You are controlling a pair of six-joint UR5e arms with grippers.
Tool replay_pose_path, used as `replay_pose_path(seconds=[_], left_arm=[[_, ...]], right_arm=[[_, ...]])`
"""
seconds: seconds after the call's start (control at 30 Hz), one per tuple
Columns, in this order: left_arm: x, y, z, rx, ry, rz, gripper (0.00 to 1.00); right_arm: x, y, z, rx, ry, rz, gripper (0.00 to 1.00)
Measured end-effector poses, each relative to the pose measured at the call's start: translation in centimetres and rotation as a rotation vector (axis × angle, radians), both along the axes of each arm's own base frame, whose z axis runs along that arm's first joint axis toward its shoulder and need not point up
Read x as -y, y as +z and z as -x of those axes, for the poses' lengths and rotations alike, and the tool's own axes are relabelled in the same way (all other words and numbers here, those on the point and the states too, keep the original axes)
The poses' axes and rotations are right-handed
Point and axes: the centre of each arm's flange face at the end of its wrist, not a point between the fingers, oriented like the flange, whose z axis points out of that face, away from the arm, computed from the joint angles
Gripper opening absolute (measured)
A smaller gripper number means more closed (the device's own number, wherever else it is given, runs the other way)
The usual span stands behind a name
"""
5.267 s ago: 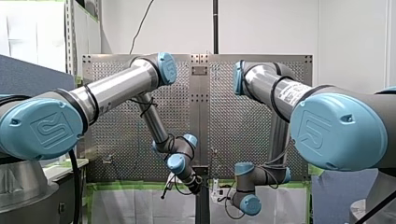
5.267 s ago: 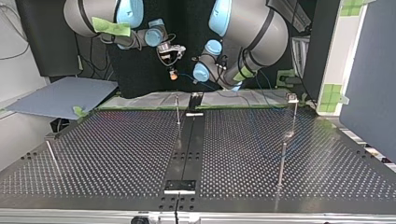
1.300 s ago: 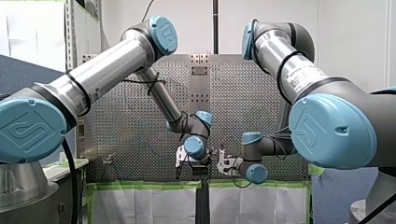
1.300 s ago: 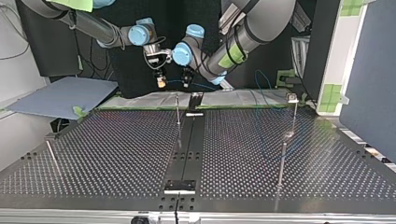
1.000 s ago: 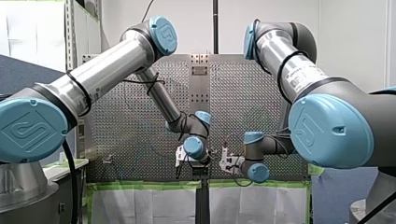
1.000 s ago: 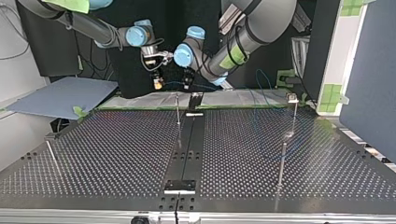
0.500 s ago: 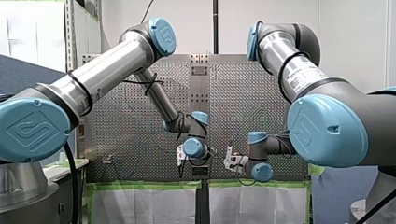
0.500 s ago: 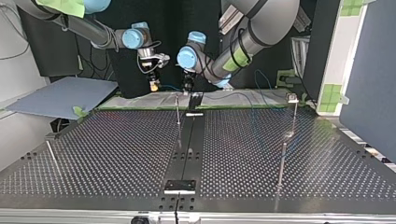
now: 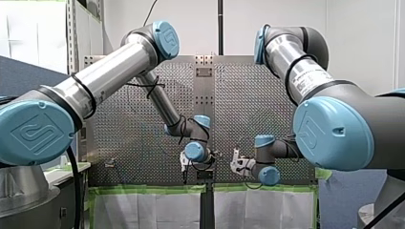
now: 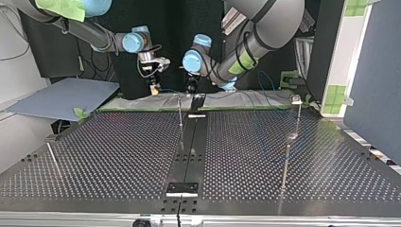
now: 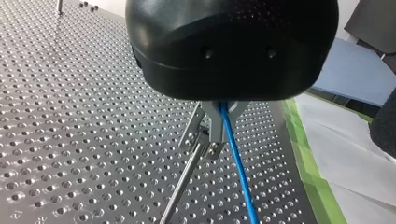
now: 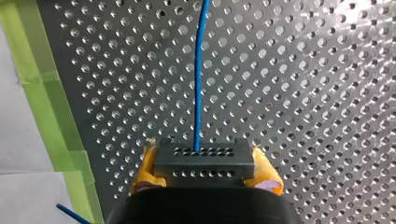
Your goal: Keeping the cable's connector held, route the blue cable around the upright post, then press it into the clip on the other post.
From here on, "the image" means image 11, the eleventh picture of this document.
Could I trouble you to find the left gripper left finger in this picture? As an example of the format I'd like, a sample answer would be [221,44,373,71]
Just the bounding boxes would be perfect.
[201,100,226,143]

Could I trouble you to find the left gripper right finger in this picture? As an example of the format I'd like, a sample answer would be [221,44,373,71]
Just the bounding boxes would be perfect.
[228,100,250,123]

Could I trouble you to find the metal post with orange clip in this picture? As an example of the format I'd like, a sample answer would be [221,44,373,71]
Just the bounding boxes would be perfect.
[159,102,226,224]

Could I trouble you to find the black panel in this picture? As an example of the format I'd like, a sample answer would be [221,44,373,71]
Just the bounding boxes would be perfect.
[343,0,396,75]

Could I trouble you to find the grey board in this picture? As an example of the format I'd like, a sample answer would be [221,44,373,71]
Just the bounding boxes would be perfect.
[311,36,392,108]

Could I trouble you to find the blue cable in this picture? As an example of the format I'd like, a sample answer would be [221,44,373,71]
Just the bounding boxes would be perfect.
[219,101,262,224]

